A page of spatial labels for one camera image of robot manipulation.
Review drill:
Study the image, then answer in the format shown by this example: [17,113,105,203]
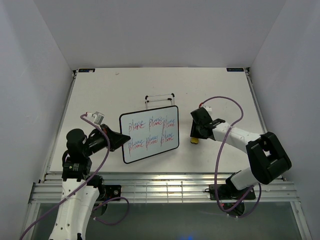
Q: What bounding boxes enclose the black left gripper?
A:
[83,123,131,157]

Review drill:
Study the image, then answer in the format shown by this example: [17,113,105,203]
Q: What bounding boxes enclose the yellow bone-shaped eraser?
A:
[190,137,199,144]

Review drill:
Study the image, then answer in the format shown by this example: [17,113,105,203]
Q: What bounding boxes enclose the whiteboard with black frame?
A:
[119,105,180,164]

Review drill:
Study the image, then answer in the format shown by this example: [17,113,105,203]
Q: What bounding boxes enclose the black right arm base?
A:
[204,184,249,201]

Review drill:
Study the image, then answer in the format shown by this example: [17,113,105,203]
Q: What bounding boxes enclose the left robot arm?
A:
[49,124,131,240]

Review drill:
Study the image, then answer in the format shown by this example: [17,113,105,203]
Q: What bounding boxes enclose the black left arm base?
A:
[97,184,122,202]

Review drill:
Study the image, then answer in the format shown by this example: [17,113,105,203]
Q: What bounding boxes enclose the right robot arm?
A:
[190,107,292,199]

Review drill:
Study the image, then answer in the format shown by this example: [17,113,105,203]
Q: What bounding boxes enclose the black whiteboard stand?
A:
[144,93,175,110]

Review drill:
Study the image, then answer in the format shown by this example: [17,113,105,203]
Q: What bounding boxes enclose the right blue table label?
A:
[226,67,244,72]

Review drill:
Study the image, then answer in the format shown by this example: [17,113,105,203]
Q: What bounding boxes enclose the blue table label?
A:
[226,67,244,72]
[78,68,96,73]

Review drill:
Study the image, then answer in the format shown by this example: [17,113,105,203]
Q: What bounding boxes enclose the left blue table label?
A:
[78,68,96,73]

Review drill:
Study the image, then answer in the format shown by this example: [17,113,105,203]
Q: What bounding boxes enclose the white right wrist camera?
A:
[199,104,212,115]

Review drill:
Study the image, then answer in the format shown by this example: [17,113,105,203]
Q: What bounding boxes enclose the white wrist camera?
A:
[86,111,105,126]
[199,104,212,115]

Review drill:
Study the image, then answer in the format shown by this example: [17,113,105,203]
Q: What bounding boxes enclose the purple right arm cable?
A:
[199,96,263,219]

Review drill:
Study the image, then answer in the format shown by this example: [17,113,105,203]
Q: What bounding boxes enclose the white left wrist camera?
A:
[86,111,105,126]

